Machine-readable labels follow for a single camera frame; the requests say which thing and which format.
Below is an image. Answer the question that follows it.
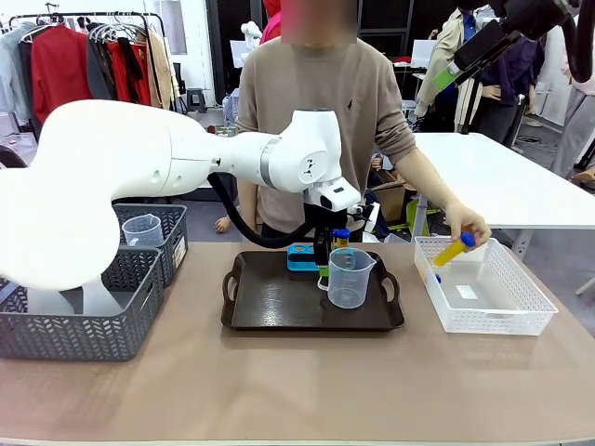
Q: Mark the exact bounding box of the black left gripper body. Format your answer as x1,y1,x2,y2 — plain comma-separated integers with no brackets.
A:
303,203,348,234

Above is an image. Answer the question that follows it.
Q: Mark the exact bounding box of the person's left hand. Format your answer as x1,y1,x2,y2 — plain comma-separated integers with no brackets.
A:
447,203,494,253

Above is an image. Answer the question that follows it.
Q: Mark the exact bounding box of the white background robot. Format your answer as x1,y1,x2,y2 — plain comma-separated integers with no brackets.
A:
239,20,264,53

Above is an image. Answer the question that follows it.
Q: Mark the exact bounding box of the black scarf on hanger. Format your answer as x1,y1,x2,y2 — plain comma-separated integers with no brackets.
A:
115,35,146,81

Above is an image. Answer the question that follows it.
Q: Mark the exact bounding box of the black stool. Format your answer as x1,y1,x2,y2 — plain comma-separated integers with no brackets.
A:
185,87,208,113

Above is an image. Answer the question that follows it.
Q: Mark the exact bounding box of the translucent conical flask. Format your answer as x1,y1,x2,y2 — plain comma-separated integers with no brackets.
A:
26,284,76,316
82,272,124,316

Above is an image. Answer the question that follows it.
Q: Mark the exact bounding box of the brown cardboard box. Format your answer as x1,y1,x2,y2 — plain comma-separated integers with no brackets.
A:
371,169,420,222

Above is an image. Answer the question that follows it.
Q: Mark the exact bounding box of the small grey plastic basket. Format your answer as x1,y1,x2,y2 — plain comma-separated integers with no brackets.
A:
112,203,190,290

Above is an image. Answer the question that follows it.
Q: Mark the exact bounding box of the blue test tube rack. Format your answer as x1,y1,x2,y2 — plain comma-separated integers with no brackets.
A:
285,243,323,273

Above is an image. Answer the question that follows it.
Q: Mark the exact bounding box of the white power strip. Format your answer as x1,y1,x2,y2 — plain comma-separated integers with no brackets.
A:
361,203,380,234

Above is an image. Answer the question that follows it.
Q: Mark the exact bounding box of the clear plastic measuring cup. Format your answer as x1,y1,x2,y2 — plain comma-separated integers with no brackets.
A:
121,214,165,249
326,246,378,310

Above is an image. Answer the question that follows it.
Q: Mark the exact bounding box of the white plastic mesh basket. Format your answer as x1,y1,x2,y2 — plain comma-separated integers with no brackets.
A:
413,235,560,337

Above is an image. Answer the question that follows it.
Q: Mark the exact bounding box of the black metal clothes rack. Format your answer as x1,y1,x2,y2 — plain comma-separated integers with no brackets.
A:
7,11,168,112

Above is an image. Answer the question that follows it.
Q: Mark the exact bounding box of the person's right forearm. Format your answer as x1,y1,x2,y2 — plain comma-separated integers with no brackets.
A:
237,178,260,233

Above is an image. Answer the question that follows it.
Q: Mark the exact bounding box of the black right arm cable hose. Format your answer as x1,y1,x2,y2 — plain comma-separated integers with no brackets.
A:
556,7,595,84

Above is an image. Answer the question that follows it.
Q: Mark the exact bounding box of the dark brown serving tray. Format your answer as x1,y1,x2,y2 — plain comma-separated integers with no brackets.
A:
220,250,405,332

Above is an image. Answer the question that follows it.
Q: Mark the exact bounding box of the white table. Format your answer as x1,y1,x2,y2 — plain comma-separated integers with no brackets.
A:
410,132,595,255

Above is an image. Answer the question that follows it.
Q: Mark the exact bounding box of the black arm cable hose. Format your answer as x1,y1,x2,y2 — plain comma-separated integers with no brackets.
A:
556,7,595,84
205,171,322,248

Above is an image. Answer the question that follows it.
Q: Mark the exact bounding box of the beige coat on hanger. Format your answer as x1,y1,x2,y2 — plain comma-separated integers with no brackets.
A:
145,30,181,112

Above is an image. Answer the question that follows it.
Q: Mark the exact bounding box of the person in red hoodie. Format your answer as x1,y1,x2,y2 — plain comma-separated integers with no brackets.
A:
258,0,283,46

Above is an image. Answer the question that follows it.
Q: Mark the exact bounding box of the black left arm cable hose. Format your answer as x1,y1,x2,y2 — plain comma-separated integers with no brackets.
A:
205,171,322,248

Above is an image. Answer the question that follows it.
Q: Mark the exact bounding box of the person in pink top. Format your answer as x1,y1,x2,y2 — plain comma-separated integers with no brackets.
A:
550,41,595,181

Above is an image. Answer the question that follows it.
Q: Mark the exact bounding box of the mannequin in beige coat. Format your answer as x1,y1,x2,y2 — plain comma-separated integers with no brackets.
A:
414,7,471,134

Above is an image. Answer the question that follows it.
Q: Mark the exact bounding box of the red dress on hanger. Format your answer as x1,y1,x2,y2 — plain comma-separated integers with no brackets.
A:
107,40,154,107

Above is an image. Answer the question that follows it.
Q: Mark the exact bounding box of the person's left forearm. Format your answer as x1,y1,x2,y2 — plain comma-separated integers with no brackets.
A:
390,146,466,223

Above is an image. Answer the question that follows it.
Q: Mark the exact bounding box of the red jacket on hanger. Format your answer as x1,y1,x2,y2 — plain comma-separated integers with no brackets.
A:
29,24,106,125

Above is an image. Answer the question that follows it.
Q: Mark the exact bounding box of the large grey plastic basket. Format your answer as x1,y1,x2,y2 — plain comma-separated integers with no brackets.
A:
0,245,165,363

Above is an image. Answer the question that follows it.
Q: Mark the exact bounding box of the dark grey jacket on hanger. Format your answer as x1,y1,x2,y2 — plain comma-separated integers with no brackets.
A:
86,34,121,102

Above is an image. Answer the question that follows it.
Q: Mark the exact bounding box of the light grey-blue shirt on hanger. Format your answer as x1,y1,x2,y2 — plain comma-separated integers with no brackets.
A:
0,20,34,123

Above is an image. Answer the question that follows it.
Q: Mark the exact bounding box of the person in beige sweater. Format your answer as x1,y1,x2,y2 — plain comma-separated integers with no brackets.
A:
236,0,417,243

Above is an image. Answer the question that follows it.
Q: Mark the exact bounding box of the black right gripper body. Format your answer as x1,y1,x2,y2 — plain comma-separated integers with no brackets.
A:
492,0,580,41

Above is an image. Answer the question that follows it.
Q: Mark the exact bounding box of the mannequin in purple jacket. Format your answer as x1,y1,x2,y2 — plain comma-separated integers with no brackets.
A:
457,27,548,146

